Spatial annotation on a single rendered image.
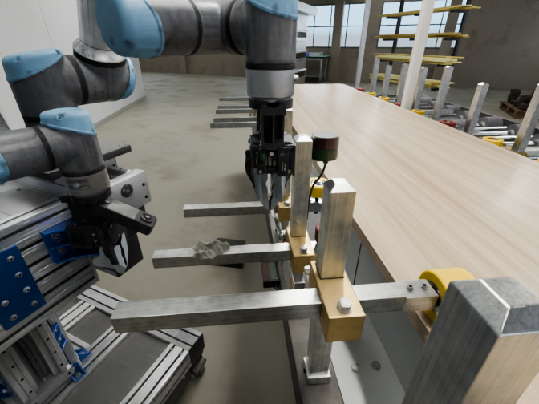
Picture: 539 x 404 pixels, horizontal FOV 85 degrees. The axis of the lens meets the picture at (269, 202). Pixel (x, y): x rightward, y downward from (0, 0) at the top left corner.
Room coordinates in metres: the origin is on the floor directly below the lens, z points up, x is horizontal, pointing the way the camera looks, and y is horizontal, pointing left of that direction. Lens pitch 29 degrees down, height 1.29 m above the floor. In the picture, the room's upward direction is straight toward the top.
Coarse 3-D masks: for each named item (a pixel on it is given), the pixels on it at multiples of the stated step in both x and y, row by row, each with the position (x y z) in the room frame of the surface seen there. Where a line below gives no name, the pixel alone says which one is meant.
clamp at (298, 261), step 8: (288, 232) 0.60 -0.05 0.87; (288, 240) 0.59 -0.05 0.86; (296, 240) 0.57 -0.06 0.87; (304, 240) 0.57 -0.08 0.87; (296, 248) 0.54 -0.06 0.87; (312, 248) 0.54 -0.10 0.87; (296, 256) 0.51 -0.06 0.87; (304, 256) 0.51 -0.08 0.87; (312, 256) 0.51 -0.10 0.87; (296, 264) 0.51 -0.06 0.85; (304, 264) 0.51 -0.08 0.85; (296, 272) 0.51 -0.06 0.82; (304, 272) 0.51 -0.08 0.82
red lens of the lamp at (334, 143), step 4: (312, 136) 0.60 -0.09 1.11; (312, 140) 0.60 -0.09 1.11; (316, 140) 0.59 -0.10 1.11; (320, 140) 0.58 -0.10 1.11; (324, 140) 0.58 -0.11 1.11; (328, 140) 0.58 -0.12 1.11; (332, 140) 0.58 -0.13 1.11; (336, 140) 0.58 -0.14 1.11; (316, 144) 0.59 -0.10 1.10; (320, 144) 0.58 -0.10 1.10; (324, 144) 0.58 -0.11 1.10; (328, 144) 0.58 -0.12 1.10; (332, 144) 0.58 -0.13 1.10; (336, 144) 0.58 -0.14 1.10; (316, 148) 0.58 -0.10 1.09; (320, 148) 0.58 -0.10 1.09; (324, 148) 0.58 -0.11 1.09; (328, 148) 0.58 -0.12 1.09; (332, 148) 0.58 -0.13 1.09
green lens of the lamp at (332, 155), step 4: (312, 148) 0.59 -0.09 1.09; (312, 152) 0.59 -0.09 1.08; (316, 152) 0.58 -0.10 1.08; (320, 152) 0.58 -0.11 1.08; (324, 152) 0.58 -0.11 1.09; (328, 152) 0.58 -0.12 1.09; (332, 152) 0.58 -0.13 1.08; (336, 152) 0.59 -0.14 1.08; (312, 156) 0.59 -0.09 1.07; (316, 156) 0.58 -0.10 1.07; (320, 156) 0.58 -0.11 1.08; (324, 156) 0.58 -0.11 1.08; (328, 156) 0.58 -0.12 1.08; (332, 156) 0.58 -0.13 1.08; (336, 156) 0.59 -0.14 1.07; (320, 160) 0.58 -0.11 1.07; (324, 160) 0.58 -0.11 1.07; (328, 160) 0.58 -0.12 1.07; (332, 160) 0.58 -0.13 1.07
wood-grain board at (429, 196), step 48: (336, 96) 2.47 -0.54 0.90; (384, 144) 1.22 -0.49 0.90; (432, 144) 1.22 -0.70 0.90; (480, 144) 1.22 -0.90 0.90; (384, 192) 0.76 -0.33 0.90; (432, 192) 0.76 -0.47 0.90; (480, 192) 0.76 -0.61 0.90; (528, 192) 0.76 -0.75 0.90; (384, 240) 0.53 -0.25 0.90; (432, 240) 0.53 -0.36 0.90; (480, 240) 0.53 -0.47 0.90; (528, 240) 0.53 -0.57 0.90; (528, 288) 0.39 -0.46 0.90
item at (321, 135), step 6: (318, 132) 0.62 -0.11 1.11; (324, 132) 0.62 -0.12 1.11; (330, 132) 0.62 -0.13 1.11; (324, 138) 0.58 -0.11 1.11; (330, 138) 0.58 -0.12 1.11; (318, 150) 0.58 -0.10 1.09; (324, 150) 0.58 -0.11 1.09; (330, 150) 0.58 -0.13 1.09; (312, 162) 0.59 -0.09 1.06; (324, 162) 0.60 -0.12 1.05; (312, 168) 0.59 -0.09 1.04; (324, 168) 0.60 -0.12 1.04; (312, 186) 0.61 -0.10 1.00
